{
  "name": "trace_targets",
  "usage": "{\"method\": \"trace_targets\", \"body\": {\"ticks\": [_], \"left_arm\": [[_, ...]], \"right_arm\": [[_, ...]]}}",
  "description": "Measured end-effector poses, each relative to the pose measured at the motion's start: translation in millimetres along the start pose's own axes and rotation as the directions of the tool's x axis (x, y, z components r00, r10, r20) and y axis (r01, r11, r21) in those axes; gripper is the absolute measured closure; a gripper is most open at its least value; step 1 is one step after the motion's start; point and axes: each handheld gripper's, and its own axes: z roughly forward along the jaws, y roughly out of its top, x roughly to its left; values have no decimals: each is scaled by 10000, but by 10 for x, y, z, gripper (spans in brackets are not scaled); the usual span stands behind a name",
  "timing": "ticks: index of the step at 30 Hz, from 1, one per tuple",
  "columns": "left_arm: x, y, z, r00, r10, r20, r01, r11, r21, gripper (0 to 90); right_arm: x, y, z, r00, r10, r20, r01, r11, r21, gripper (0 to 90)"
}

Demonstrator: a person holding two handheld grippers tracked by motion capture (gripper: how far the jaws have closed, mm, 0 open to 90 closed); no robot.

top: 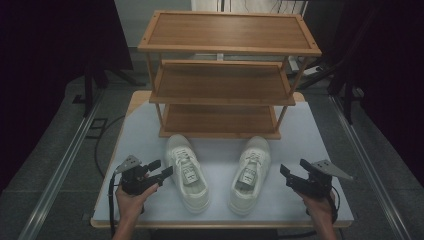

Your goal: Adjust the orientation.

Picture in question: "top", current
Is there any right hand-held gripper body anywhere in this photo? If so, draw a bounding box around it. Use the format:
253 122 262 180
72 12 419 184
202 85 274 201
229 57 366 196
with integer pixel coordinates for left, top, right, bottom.
289 159 354 200

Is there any black metal stand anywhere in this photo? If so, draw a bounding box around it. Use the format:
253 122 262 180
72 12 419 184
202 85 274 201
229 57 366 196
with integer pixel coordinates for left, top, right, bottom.
82 61 146 118
297 49 365 126

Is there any dark curtain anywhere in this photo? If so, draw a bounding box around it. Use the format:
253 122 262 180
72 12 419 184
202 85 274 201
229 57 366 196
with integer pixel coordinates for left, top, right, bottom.
301 0 424 188
0 0 135 193

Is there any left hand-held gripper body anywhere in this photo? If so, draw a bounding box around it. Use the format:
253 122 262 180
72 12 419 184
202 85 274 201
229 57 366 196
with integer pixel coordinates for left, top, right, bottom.
114 154 165 197

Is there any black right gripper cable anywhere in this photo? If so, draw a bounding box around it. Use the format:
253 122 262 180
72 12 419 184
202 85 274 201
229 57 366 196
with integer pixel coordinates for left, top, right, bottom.
329 185 341 225

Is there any white table mat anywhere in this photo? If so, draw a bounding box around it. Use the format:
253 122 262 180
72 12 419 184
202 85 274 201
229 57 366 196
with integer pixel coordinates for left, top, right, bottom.
91 99 355 224

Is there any white power strip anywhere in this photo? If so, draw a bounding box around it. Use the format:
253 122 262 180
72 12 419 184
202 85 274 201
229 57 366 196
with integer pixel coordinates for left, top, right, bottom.
288 55 323 77

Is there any black floor cable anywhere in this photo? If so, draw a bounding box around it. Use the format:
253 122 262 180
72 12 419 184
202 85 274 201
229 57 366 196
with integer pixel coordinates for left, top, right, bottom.
94 114 126 178

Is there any person's left hand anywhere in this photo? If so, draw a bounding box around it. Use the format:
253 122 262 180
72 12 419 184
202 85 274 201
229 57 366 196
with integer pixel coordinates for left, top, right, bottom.
115 182 160 223

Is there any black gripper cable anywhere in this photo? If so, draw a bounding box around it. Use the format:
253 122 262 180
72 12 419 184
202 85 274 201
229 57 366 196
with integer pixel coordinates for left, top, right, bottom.
329 185 341 225
107 172 122 238

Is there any metal floor rail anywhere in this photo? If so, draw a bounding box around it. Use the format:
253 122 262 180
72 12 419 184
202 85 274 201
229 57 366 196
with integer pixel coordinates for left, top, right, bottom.
17 89 105 240
328 94 414 240

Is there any white lace-up sneaker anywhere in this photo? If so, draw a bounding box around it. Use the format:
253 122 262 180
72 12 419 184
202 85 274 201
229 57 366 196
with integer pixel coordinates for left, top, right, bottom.
164 133 211 215
227 135 272 216

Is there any person's right hand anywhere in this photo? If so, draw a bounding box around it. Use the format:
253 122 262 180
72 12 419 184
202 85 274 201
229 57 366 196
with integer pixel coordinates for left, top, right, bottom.
296 189 338 224

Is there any wooden three-tier shoe rack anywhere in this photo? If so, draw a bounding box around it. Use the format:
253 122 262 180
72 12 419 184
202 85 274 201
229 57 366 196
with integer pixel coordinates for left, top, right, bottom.
137 9 323 140

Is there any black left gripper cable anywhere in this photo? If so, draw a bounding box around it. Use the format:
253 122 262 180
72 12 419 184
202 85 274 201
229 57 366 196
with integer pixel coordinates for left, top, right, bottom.
107 172 122 238

